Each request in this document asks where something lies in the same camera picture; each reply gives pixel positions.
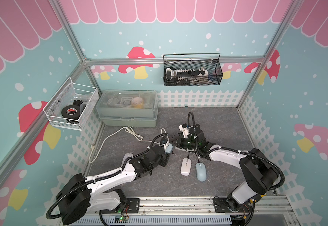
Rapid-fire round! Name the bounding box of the black tape roll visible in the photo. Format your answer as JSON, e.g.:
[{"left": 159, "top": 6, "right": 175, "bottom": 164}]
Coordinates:
[{"left": 61, "top": 105, "right": 81, "bottom": 120}]

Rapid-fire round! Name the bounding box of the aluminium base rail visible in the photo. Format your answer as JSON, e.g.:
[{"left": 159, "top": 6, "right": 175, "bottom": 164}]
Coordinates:
[{"left": 74, "top": 195, "right": 300, "bottom": 226}]

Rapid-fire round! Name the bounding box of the white power cable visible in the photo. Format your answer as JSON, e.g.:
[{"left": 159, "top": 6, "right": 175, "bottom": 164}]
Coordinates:
[{"left": 88, "top": 126, "right": 170, "bottom": 164}]

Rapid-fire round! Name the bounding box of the pale blue wireless mouse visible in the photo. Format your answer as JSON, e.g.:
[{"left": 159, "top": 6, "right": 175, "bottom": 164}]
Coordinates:
[{"left": 196, "top": 163, "right": 207, "bottom": 182}]

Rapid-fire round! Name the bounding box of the lilac wireless mouse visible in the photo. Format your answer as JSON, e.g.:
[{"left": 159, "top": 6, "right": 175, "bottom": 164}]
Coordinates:
[{"left": 122, "top": 153, "right": 134, "bottom": 165}]

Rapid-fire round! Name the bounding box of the white wire basket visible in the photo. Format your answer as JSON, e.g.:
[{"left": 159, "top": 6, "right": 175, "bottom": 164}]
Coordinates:
[{"left": 43, "top": 78, "right": 99, "bottom": 131}]

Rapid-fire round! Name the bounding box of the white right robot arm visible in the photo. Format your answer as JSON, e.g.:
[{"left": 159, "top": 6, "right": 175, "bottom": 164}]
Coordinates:
[{"left": 175, "top": 124, "right": 285, "bottom": 212}]

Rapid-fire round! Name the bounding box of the green plastic storage box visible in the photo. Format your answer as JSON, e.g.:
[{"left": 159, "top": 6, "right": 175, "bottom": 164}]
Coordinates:
[{"left": 95, "top": 90, "right": 159, "bottom": 127}]

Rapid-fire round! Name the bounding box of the white pink wireless mouse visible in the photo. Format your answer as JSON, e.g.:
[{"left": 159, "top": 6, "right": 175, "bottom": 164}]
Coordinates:
[{"left": 181, "top": 158, "right": 192, "bottom": 176}]

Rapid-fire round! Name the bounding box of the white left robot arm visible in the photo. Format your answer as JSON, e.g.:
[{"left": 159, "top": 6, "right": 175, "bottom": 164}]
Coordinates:
[{"left": 46, "top": 144, "right": 173, "bottom": 225}]

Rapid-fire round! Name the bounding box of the light blue wireless mouse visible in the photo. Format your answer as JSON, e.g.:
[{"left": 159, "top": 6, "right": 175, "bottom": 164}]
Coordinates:
[{"left": 164, "top": 142, "right": 173, "bottom": 154}]

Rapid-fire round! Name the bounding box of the black wire mesh basket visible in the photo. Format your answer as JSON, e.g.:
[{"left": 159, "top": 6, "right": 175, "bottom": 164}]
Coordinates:
[{"left": 163, "top": 53, "right": 223, "bottom": 86}]

